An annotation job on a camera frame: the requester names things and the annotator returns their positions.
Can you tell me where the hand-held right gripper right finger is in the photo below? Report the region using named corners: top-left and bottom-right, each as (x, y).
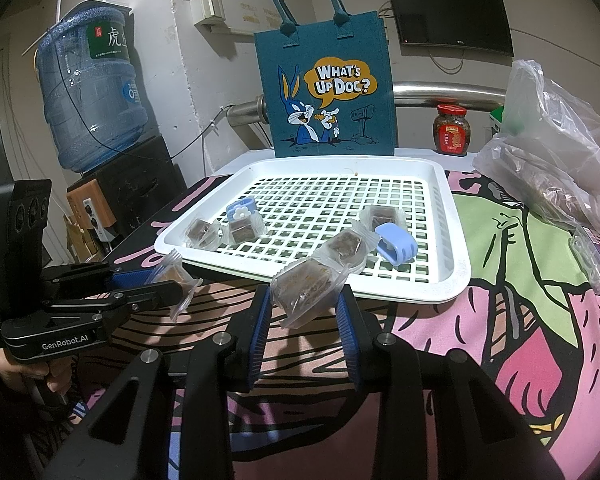
top-left (335, 285), bottom-right (566, 480)

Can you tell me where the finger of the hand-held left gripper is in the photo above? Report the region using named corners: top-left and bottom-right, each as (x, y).
top-left (44, 280), bottom-right (195, 322)
top-left (42, 261), bottom-right (157, 292)

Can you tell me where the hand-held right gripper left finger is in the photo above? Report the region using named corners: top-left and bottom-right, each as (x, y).
top-left (50, 285), bottom-right (274, 480)

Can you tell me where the brown snack cube packet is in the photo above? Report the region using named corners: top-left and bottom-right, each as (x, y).
top-left (270, 255), bottom-right (352, 332)
top-left (359, 203), bottom-right (407, 234)
top-left (184, 217), bottom-right (222, 252)
top-left (324, 219), bottom-right (370, 275)
top-left (151, 251), bottom-right (204, 322)
top-left (224, 217), bottom-right (267, 247)

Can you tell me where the large light blue clip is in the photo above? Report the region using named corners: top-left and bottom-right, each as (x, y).
top-left (374, 223), bottom-right (417, 265)

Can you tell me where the small blue flower clip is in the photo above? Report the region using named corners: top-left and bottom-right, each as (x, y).
top-left (225, 198), bottom-right (256, 224)

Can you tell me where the white perforated plastic tray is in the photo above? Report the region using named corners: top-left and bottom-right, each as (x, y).
top-left (153, 156), bottom-right (474, 304)

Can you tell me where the person's left hand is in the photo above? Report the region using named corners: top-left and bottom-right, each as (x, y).
top-left (0, 347), bottom-right (77, 392)

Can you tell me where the wooden socket box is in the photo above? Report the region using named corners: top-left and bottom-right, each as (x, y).
top-left (65, 178), bottom-right (119, 242)

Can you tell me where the blue water jug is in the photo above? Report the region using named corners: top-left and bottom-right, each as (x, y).
top-left (33, 4), bottom-right (149, 174)

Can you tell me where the white appliance top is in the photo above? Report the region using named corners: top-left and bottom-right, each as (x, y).
top-left (211, 146), bottom-right (482, 177)

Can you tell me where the red lid sauce jar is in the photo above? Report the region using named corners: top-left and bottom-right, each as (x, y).
top-left (433, 104), bottom-right (470, 156)

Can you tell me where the teal cartoon rabbit tote bag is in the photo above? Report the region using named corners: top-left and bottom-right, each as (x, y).
top-left (253, 0), bottom-right (397, 160)

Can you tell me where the small clear wrapped packet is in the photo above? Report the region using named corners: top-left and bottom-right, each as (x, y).
top-left (569, 224), bottom-right (600, 297)

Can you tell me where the green and white carton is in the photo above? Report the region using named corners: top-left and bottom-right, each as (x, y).
top-left (489, 105), bottom-right (507, 137)

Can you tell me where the clear plastic bag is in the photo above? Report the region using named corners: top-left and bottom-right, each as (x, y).
top-left (472, 58), bottom-right (600, 242)

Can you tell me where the metal rail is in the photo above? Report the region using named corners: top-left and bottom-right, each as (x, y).
top-left (227, 82), bottom-right (509, 129)

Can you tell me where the white wall socket box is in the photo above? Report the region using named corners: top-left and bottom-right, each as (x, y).
top-left (188, 0), bottom-right (226, 26)

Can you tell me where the black wall monitor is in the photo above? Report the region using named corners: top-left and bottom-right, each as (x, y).
top-left (384, 0), bottom-right (515, 57)

